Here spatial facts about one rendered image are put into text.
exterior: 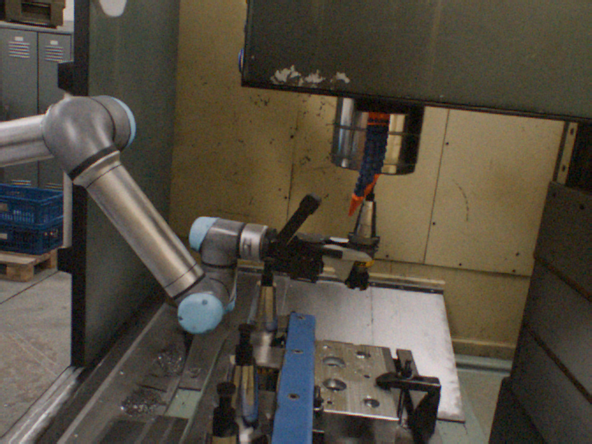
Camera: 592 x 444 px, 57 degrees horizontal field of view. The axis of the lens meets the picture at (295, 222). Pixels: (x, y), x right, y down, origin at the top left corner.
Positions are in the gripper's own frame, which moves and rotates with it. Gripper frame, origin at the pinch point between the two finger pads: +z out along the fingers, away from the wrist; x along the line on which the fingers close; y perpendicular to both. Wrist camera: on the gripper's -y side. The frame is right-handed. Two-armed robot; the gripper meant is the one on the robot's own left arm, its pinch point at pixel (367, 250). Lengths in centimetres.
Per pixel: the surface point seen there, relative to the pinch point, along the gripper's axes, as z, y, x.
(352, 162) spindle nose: -3.9, -17.1, 7.4
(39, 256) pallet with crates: -264, 110, -239
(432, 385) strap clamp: 16.1, 26.5, -3.3
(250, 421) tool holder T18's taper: -5, 4, 56
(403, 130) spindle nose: 3.9, -23.4, 6.4
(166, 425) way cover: -44, 55, -10
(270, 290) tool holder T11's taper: -9.5, -1.6, 33.9
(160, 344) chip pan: -71, 61, -58
